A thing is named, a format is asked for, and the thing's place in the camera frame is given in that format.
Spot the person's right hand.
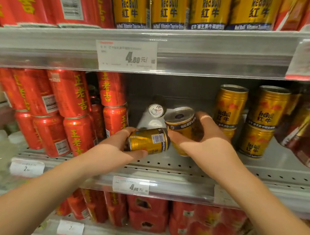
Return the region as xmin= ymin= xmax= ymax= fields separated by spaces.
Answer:
xmin=163 ymin=109 xmax=249 ymax=184

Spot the stack of red tea cans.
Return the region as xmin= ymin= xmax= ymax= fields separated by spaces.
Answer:
xmin=0 ymin=62 xmax=134 ymax=164

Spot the person's left hand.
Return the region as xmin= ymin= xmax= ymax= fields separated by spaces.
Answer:
xmin=85 ymin=123 xmax=151 ymax=179

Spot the perforated grey metal shelf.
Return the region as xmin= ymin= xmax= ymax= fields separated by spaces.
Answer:
xmin=8 ymin=93 xmax=310 ymax=220

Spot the row of red drink packs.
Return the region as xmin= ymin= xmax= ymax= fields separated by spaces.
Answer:
xmin=54 ymin=186 xmax=268 ymax=235

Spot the small white price tag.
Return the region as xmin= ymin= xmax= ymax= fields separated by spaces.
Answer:
xmin=9 ymin=158 xmax=46 ymax=179
xmin=112 ymin=175 xmax=151 ymax=196
xmin=57 ymin=219 xmax=85 ymax=235

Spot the gold energy drink can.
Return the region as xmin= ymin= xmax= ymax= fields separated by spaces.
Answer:
xmin=226 ymin=0 xmax=283 ymax=35
xmin=149 ymin=0 xmax=191 ymax=33
xmin=213 ymin=83 xmax=249 ymax=130
xmin=126 ymin=125 xmax=172 ymax=157
xmin=218 ymin=126 xmax=237 ymax=143
xmin=108 ymin=0 xmax=151 ymax=31
xmin=160 ymin=105 xmax=207 ymax=158
xmin=247 ymin=84 xmax=292 ymax=131
xmin=236 ymin=123 xmax=275 ymax=160
xmin=188 ymin=0 xmax=233 ymax=34

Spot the person's right forearm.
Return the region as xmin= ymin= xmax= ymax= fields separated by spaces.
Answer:
xmin=202 ymin=153 xmax=310 ymax=235

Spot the person's left forearm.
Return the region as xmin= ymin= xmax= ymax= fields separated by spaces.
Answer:
xmin=0 ymin=142 xmax=104 ymax=235

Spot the shrink-wrapped can multipack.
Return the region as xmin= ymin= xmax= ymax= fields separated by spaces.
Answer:
xmin=271 ymin=88 xmax=310 ymax=172

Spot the large white price tag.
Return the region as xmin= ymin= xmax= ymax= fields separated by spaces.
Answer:
xmin=93 ymin=37 xmax=159 ymax=75

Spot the can with silver lid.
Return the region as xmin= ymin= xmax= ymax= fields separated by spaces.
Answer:
xmin=148 ymin=103 xmax=165 ymax=119

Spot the red and white drink pack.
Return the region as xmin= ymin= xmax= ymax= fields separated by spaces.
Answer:
xmin=273 ymin=0 xmax=310 ymax=34

